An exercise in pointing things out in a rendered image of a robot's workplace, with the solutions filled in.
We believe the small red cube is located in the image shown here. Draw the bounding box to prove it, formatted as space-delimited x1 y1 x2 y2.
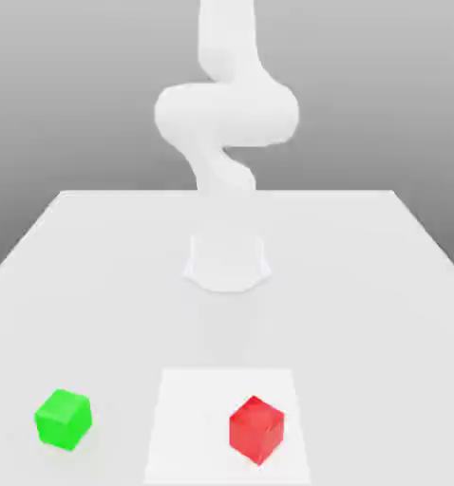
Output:
228 395 286 467

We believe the small green cube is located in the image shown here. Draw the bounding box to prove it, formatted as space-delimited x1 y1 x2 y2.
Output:
33 387 94 452

